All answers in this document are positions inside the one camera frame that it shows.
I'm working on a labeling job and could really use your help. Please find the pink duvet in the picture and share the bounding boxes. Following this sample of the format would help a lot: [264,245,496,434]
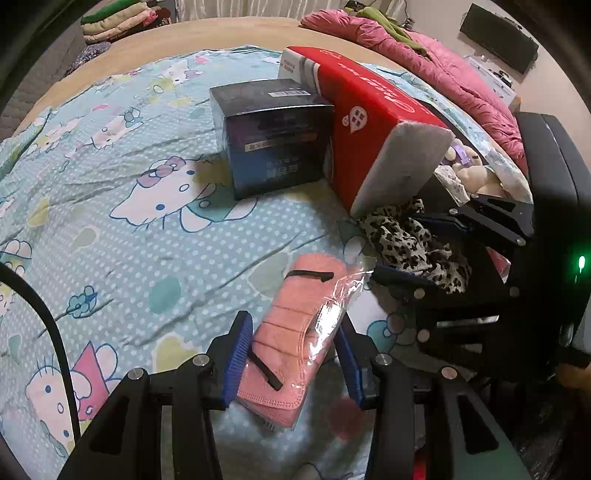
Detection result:
[300,9,530,177]

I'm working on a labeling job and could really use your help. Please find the cartoon cat printed blanket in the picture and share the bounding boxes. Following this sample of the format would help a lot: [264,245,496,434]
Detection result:
[0,44,533,480]

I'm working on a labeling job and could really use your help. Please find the leopard print scrunchie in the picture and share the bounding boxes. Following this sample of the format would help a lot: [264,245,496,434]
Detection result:
[359,198,472,295]

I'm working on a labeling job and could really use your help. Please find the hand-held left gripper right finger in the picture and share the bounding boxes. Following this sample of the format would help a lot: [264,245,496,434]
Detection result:
[333,318,532,480]

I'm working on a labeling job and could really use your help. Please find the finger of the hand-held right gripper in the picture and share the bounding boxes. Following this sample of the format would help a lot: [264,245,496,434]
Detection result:
[370,264,463,308]
[420,193,535,248]

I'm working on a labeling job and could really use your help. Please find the floral fabric scrunchie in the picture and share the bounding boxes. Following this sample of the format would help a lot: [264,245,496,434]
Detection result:
[434,164,472,205]

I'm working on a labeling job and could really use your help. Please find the grey quilted cushion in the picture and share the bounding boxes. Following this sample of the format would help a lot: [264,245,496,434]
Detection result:
[0,18,86,140]

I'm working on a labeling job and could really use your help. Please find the black cable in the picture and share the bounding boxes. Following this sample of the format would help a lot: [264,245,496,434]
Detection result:
[0,264,83,446]

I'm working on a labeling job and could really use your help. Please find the cream plush toy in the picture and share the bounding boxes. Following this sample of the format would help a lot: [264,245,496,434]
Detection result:
[455,147,509,199]

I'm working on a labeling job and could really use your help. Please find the tan bed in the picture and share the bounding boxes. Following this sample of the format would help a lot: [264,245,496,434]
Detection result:
[14,16,416,139]

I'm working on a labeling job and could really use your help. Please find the dark blue patterned cloth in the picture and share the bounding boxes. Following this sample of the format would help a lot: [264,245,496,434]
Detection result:
[65,41,112,77]

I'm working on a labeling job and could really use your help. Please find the red and white box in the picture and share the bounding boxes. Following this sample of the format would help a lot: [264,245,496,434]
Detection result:
[278,45,456,219]

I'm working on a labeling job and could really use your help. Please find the stack of folded clothes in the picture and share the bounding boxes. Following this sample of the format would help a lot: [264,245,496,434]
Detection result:
[81,0,179,45]

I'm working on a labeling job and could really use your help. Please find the black wall television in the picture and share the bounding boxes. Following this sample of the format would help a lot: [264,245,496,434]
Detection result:
[459,4,539,75]

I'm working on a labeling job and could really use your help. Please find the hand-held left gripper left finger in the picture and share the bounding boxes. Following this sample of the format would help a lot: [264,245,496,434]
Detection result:
[58,310,254,480]

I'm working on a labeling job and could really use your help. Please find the white cabinet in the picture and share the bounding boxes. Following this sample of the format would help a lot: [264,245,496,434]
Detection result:
[466,54,520,105]

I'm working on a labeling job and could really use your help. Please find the pink face mask pack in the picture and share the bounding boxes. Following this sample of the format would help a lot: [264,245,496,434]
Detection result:
[235,253,376,433]

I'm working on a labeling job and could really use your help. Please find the green cloth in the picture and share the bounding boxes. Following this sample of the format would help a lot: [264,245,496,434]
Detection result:
[355,6,433,59]

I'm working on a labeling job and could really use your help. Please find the dark blue box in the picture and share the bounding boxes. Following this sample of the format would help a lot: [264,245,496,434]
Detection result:
[209,78,336,200]

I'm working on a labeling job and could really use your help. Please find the person's right hand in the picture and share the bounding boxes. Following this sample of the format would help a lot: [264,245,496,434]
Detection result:
[556,362,591,394]

